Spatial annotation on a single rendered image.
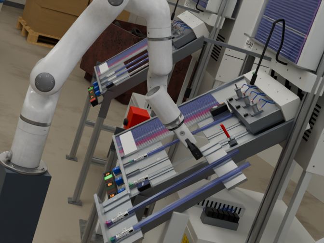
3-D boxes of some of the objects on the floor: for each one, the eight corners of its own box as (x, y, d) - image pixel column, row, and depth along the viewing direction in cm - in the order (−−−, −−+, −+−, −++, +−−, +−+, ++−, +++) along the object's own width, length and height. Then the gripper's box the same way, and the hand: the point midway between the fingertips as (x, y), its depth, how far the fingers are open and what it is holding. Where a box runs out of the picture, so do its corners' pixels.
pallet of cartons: (122, 64, 855) (140, 7, 834) (30, 45, 780) (47, -19, 759) (96, 45, 933) (112, -8, 911) (10, 26, 858) (25, -32, 837)
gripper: (163, 120, 241) (187, 155, 248) (169, 134, 227) (195, 169, 233) (178, 110, 241) (202, 144, 248) (186, 122, 226) (211, 159, 233)
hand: (196, 153), depth 240 cm, fingers closed, pressing on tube
